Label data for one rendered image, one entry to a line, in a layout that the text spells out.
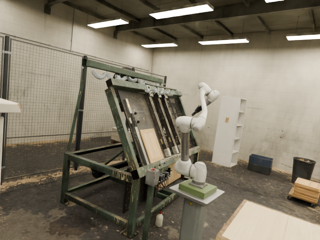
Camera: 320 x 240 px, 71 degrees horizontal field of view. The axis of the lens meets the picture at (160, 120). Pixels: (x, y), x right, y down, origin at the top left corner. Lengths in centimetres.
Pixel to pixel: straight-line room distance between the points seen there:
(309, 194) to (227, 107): 298
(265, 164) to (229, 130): 134
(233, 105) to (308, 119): 225
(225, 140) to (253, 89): 218
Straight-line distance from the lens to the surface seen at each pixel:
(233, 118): 680
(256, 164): 710
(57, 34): 777
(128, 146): 282
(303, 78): 792
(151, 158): 315
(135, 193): 289
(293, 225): 140
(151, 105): 359
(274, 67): 811
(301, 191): 552
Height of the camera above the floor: 180
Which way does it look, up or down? 6 degrees down
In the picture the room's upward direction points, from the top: 7 degrees clockwise
